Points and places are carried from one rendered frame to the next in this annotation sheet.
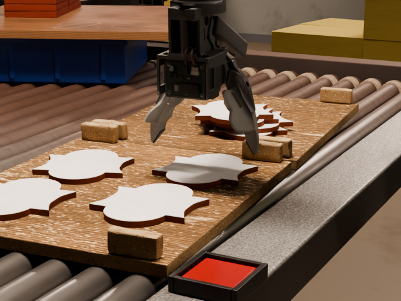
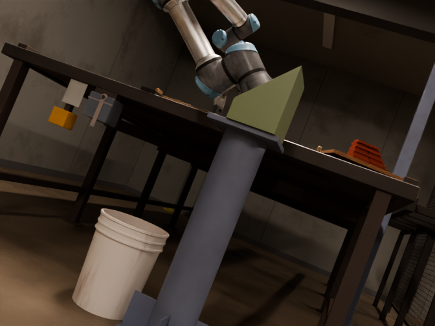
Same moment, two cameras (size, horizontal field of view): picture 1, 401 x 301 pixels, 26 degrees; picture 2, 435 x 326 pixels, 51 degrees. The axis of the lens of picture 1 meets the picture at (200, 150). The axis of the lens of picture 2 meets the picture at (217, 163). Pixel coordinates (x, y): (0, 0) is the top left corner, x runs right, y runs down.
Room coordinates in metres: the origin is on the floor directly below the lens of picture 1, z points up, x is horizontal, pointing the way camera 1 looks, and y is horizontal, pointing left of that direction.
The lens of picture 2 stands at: (0.84, -2.14, 0.63)
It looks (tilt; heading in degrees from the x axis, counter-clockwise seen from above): 3 degrees up; 80
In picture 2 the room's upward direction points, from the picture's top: 22 degrees clockwise
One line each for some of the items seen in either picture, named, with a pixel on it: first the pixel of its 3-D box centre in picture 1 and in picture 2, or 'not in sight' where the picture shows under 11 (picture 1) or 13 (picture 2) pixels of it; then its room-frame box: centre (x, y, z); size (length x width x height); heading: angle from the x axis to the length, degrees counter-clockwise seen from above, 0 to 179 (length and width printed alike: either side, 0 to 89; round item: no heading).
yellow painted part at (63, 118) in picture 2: not in sight; (69, 103); (0.47, 0.15, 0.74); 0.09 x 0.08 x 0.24; 152
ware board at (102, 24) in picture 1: (76, 20); (356, 168); (2.06, 0.29, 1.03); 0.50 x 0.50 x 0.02; 85
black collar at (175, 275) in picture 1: (218, 277); (151, 92); (0.81, -0.02, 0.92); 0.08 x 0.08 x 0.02; 62
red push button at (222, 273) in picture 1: (218, 278); not in sight; (0.81, -0.02, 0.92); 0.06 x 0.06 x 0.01; 62
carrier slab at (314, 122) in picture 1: (232, 123); not in sight; (1.45, -0.05, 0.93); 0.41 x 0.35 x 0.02; 158
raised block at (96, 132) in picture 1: (99, 132); not in sight; (1.31, 0.16, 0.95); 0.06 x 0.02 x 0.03; 66
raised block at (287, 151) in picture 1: (271, 146); not in sight; (1.22, -0.10, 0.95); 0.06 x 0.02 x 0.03; 68
